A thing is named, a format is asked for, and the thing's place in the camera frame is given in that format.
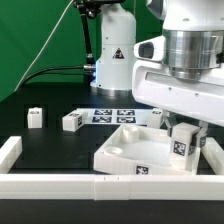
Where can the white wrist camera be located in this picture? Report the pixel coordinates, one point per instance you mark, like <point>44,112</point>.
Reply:
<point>151,50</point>

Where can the white U-shaped fence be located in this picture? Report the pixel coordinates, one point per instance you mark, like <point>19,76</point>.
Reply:
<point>101,187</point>

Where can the black camera stand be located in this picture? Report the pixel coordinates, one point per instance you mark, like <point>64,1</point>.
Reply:
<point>89,9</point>

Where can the white square tabletop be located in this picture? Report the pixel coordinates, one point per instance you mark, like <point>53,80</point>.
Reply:
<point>138,150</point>

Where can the marker sheet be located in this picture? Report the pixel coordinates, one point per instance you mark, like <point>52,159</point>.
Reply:
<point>116,116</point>

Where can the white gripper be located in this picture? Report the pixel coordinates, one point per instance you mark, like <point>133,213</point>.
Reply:
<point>203,100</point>

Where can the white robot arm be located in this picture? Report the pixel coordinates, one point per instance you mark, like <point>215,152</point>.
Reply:
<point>181,70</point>

